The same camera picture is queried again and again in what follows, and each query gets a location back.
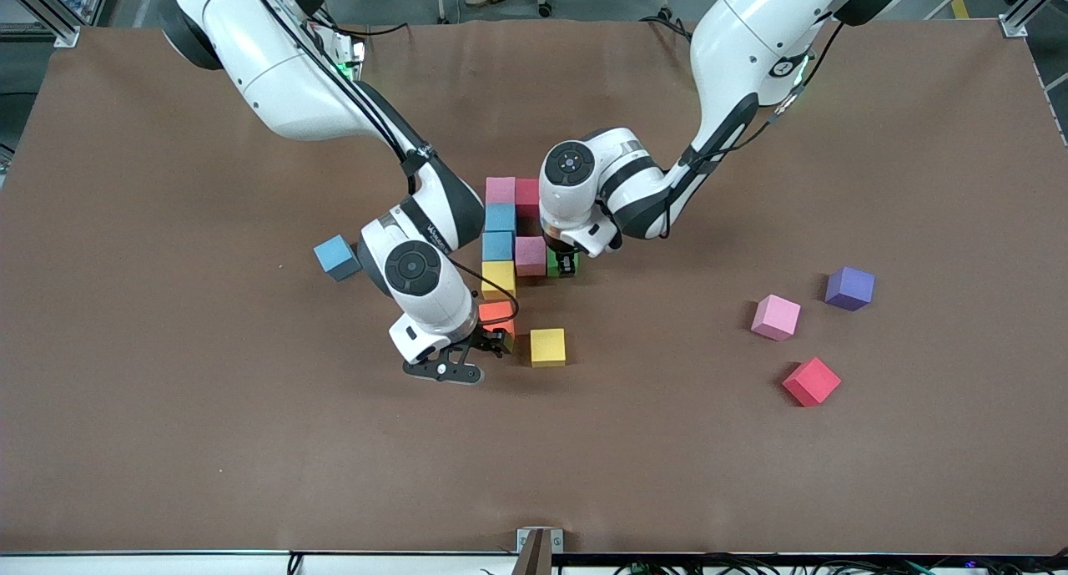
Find aluminium frame profile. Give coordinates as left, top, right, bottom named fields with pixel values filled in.
left=0, top=0, right=126, bottom=48
left=999, top=0, right=1068, bottom=39

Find black arm base cable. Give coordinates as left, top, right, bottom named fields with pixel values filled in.
left=313, top=12, right=410, bottom=38
left=638, top=12, right=693, bottom=42

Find black left arm base cable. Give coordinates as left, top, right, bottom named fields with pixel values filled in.
left=638, top=12, right=693, bottom=42

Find orange foam cube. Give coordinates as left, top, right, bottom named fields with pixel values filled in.
left=478, top=300, right=516, bottom=339

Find brown table cover mat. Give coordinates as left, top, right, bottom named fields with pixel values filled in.
left=0, top=18, right=1068, bottom=557

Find black right arm base cable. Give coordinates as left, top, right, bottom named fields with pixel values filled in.
left=313, top=12, right=410, bottom=38

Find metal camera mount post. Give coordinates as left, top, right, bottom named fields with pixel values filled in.
left=511, top=527, right=565, bottom=575

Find purple foam cube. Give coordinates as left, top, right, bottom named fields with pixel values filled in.
left=825, top=266, right=876, bottom=312

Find yellow foam cube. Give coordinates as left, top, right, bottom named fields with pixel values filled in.
left=530, top=328, right=567, bottom=368
left=481, top=260, right=516, bottom=301

